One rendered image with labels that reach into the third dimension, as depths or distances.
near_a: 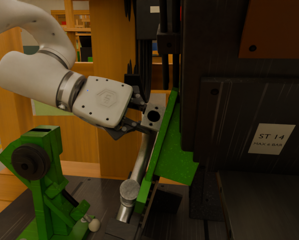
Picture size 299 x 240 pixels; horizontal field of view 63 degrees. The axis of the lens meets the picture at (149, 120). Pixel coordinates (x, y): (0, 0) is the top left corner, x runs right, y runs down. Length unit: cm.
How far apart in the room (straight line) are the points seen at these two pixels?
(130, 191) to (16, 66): 32
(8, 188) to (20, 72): 52
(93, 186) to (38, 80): 43
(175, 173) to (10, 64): 38
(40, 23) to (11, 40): 45
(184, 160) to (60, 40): 35
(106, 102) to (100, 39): 34
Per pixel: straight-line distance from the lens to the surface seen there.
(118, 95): 50
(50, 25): 55
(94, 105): 49
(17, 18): 49
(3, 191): 96
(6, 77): 55
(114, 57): 78
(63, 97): 50
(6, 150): 58
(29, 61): 55
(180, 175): 44
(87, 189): 82
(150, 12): 65
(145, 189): 44
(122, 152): 86
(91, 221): 61
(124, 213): 56
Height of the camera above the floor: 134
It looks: 18 degrees down
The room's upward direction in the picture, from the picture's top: straight up
